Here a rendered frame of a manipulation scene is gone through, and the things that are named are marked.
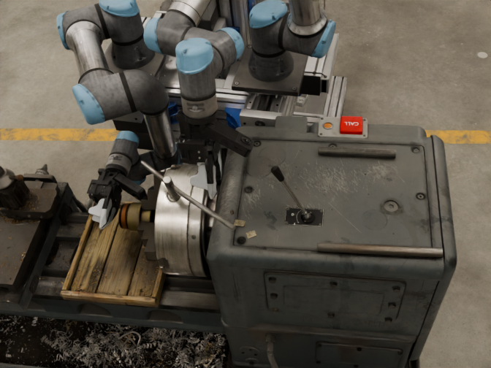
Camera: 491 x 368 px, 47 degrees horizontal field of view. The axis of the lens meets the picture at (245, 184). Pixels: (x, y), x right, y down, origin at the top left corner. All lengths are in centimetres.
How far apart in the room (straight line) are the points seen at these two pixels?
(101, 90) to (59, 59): 265
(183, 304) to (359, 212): 64
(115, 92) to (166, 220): 37
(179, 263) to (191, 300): 24
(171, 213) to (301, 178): 35
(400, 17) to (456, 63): 57
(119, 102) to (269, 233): 54
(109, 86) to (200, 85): 46
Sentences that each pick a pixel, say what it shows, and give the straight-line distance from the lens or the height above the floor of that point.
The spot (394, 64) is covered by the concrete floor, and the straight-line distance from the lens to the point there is 378.
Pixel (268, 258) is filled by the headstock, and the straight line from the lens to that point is 134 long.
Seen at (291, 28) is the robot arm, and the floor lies 139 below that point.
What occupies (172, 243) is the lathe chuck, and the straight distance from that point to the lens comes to 149.
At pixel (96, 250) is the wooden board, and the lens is 189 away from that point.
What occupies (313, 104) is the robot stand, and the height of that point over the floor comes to 21.
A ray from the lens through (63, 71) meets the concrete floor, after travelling 409.
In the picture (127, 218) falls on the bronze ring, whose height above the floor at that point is 111.
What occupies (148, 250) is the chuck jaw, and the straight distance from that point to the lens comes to 156.
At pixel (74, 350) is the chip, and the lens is 213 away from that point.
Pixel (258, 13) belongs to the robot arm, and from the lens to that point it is 178.
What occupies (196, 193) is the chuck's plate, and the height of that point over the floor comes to 124.
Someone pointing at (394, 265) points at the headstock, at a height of 125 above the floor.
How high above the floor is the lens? 239
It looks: 51 degrees down
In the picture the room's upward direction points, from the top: 8 degrees counter-clockwise
